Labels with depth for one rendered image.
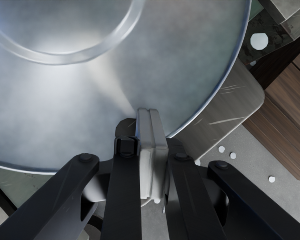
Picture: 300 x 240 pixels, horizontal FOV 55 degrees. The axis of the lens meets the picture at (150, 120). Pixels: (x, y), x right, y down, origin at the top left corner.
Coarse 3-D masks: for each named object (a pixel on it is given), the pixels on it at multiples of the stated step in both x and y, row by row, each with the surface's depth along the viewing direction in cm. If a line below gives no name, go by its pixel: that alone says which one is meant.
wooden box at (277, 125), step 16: (288, 48) 81; (256, 64) 100; (272, 64) 81; (288, 64) 68; (272, 80) 67; (288, 80) 67; (272, 96) 67; (288, 96) 67; (256, 112) 82; (272, 112) 73; (288, 112) 67; (256, 128) 93; (272, 128) 82; (288, 128) 73; (272, 144) 93; (288, 144) 82; (288, 160) 94
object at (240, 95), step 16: (240, 64) 22; (240, 80) 22; (256, 80) 22; (224, 96) 22; (240, 96) 22; (256, 96) 22; (208, 112) 22; (224, 112) 22; (240, 112) 22; (128, 128) 22; (192, 128) 22; (208, 128) 22; (224, 128) 22; (192, 144) 22; (208, 144) 22
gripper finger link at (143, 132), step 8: (144, 112) 20; (136, 120) 21; (144, 120) 18; (136, 128) 19; (144, 128) 16; (144, 136) 15; (144, 144) 14; (152, 144) 15; (144, 152) 14; (152, 152) 14; (144, 160) 14; (144, 168) 14; (144, 176) 15; (144, 184) 15; (144, 192) 15
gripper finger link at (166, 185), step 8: (168, 144) 17; (176, 144) 17; (168, 152) 16; (176, 152) 16; (184, 152) 16; (200, 168) 14; (168, 176) 14; (168, 184) 14; (208, 184) 13; (216, 184) 13; (168, 192) 14; (208, 192) 13; (216, 192) 13; (216, 200) 13; (224, 200) 13; (216, 208) 13
